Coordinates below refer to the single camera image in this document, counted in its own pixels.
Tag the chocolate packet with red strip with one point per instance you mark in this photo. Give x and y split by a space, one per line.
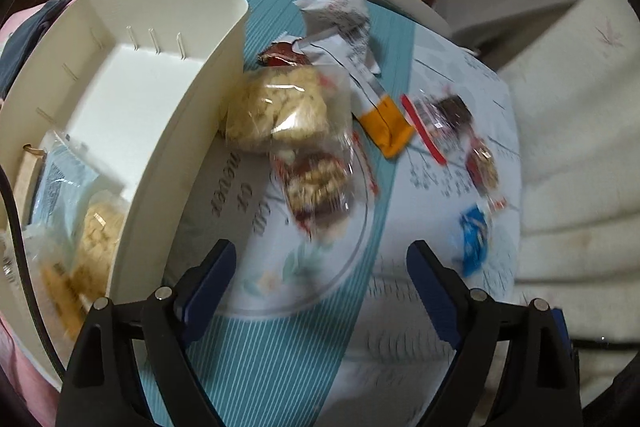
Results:
445 122

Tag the small blue snack packet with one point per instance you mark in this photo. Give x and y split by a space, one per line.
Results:
475 239

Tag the clear nut candy packet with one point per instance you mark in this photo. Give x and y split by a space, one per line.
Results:
484 172

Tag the white snack wrapper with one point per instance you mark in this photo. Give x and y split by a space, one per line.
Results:
335 9

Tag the navy blue pants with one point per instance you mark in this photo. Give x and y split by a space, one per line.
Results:
30 42

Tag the clear packet of yellow cake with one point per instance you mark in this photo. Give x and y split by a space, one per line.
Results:
280 107
100 247

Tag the white and orange snack packet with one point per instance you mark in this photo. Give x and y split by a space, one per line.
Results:
372 107

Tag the white plastic storage box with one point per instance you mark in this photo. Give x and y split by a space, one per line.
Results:
145 107

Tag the pale blue snack packet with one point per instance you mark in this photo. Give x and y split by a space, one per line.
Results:
62 184

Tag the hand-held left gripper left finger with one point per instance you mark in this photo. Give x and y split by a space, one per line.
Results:
207 292

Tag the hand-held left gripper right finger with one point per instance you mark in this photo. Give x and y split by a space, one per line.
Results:
435 297

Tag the dark red snack packet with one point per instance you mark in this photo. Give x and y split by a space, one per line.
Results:
280 53

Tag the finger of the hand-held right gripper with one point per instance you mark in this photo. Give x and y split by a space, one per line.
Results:
564 329

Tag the cream sofa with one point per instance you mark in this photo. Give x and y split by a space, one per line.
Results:
575 157

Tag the red walnut snack packet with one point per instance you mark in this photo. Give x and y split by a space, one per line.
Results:
320 187

